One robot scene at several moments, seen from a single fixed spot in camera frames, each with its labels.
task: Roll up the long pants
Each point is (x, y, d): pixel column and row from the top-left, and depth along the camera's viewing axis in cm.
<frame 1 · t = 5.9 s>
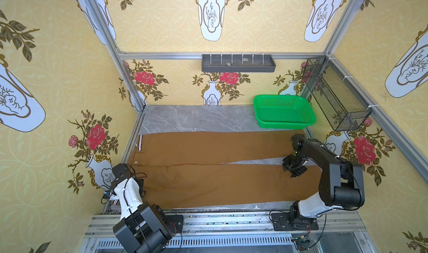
left hand: (138, 191, 82), fingers open
right hand: (286, 170, 89), fingers open
brown long pants: (191, 170, 89), point 4 cm above the table
green plastic basket: (283, 112, 120), on the table

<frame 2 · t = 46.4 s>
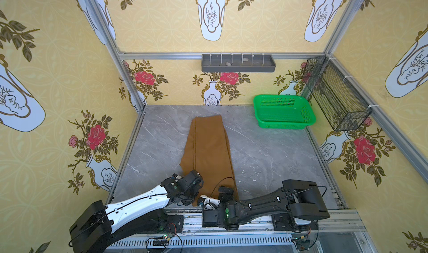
left hand: (202, 190, 83), fingers closed
right hand: (222, 201, 79), fingers open
brown long pants: (207, 152, 95), point 4 cm above the table
the other named things where they were.

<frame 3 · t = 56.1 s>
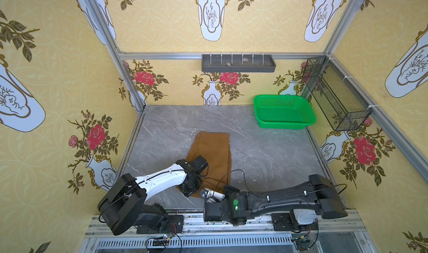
left hand: (200, 190, 85), fingers closed
right hand: (223, 201, 72), fingers open
brown long pants: (214, 148, 97), point 4 cm above the table
the other named things where they were.

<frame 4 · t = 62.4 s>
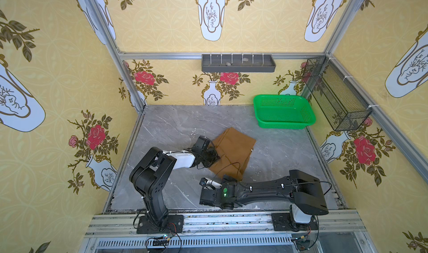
left hand: (222, 159, 94), fingers closed
right hand: (223, 190, 79), fingers open
